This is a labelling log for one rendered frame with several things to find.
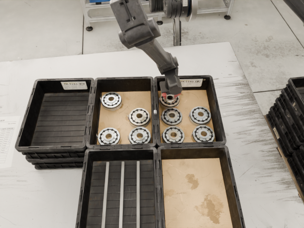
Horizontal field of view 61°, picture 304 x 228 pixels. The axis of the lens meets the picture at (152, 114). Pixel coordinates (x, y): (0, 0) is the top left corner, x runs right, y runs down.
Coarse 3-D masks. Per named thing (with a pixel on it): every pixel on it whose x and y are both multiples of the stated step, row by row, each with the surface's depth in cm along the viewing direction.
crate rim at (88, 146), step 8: (96, 80) 129; (152, 80) 129; (96, 88) 126; (152, 88) 128; (152, 96) 123; (152, 104) 122; (152, 112) 118; (152, 120) 115; (88, 128) 113; (152, 128) 113; (88, 136) 110; (88, 144) 108; (104, 144) 108; (112, 144) 108; (120, 144) 108; (128, 144) 108; (136, 144) 108; (144, 144) 108; (152, 144) 108
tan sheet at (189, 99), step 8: (184, 96) 136; (192, 96) 136; (200, 96) 136; (160, 104) 133; (184, 104) 133; (192, 104) 133; (200, 104) 133; (208, 104) 133; (160, 112) 130; (184, 112) 130; (160, 120) 127; (184, 120) 127; (160, 128) 124; (184, 128) 124; (192, 128) 124
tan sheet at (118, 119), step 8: (128, 96) 136; (136, 96) 136; (144, 96) 136; (128, 104) 133; (136, 104) 133; (144, 104) 133; (104, 112) 130; (112, 112) 130; (120, 112) 130; (128, 112) 130; (104, 120) 127; (112, 120) 127; (120, 120) 127; (128, 120) 127; (120, 128) 124; (128, 128) 124; (120, 136) 122; (128, 136) 122
